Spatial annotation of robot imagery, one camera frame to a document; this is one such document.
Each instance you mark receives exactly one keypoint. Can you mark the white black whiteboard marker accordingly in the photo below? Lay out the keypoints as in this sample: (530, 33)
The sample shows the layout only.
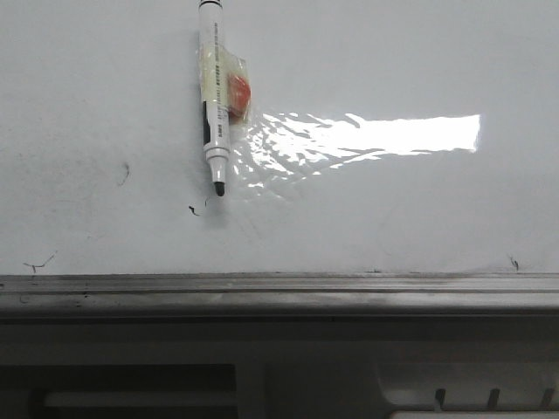
(224, 89)

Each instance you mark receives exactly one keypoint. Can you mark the white whiteboard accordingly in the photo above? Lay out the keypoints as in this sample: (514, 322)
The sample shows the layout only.
(383, 136)

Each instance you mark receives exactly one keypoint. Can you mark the white plastic tray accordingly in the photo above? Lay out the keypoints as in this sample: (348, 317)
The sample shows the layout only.
(379, 368)

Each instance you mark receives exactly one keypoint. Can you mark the grey aluminium whiteboard frame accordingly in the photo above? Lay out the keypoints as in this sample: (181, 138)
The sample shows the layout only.
(275, 295)

